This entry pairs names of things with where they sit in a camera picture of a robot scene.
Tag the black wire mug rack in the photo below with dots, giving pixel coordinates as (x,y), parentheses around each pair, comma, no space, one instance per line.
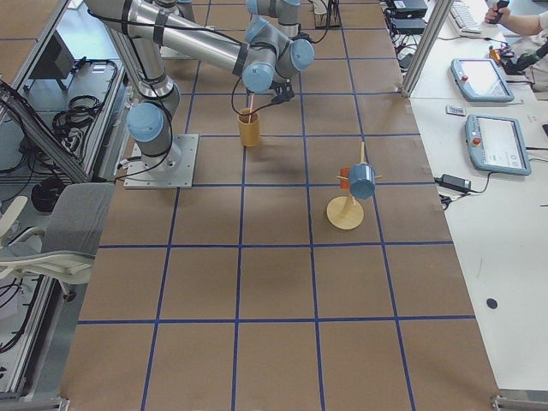
(326,14)

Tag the wooden cup tree stand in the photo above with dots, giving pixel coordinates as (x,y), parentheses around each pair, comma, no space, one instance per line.
(346,212)

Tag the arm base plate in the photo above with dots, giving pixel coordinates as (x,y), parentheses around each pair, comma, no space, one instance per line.
(175,171)

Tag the blue cup on stand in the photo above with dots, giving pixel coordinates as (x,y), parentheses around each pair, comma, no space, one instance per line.
(361,179)

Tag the teach pendant far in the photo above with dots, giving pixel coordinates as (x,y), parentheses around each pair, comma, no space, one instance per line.
(479,80)

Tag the orange cup on stand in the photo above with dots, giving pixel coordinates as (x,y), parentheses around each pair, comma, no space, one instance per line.
(343,178)

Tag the person hand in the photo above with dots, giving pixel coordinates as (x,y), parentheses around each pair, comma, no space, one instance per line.
(502,16)

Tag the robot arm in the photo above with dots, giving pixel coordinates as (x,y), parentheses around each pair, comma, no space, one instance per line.
(285,11)
(272,52)

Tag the aluminium frame post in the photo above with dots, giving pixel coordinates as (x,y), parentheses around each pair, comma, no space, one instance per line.
(437,18)

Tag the teach pendant near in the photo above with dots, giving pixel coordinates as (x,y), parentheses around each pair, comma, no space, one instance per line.
(496,144)

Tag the teach pendant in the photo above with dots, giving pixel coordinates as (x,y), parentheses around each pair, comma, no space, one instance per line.
(496,144)
(479,80)

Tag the grey office chair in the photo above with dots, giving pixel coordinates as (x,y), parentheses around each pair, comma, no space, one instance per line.
(66,247)

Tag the black power adapter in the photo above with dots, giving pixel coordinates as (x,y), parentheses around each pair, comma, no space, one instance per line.
(454,183)

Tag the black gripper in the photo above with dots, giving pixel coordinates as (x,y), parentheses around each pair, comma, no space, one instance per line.
(262,91)

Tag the bamboo chopstick holder cup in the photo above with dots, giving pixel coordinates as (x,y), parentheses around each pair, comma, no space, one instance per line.
(249,128)

